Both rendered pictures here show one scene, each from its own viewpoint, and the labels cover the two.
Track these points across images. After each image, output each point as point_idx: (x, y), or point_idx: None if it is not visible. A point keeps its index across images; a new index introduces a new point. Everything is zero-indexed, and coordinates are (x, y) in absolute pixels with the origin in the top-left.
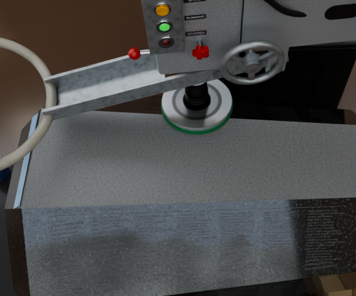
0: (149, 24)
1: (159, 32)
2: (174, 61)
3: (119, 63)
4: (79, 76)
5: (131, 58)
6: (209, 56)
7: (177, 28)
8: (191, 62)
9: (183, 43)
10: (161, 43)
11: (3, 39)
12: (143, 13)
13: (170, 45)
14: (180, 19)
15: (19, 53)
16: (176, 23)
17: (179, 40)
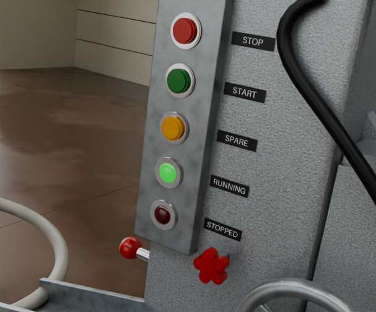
0: (147, 157)
1: (158, 182)
2: (172, 285)
3: (134, 307)
4: (79, 299)
5: (119, 250)
6: (233, 307)
7: (188, 188)
8: (199, 304)
9: (191, 234)
10: (154, 212)
11: (54, 228)
12: (145, 125)
13: (167, 225)
14: (198, 166)
15: (54, 249)
16: (189, 174)
17: (184, 222)
